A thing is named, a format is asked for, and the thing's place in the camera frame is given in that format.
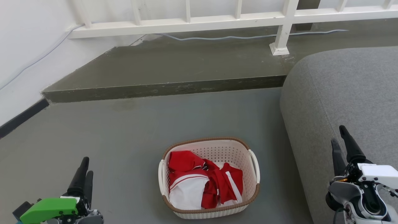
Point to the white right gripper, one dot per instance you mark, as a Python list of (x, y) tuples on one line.
[(367, 193)]

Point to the grey fabric sofa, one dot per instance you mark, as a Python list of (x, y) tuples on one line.
[(342, 118)]

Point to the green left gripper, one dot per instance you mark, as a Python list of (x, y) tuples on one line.
[(49, 209)]

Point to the white metal railing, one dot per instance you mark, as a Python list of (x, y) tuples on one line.
[(217, 21)]

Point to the black wall baseboard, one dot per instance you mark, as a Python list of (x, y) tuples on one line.
[(21, 117)]

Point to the red and white garment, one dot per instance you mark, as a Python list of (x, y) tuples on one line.
[(202, 180)]

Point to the white plastic laundry basket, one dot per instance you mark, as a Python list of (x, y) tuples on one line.
[(209, 179)]

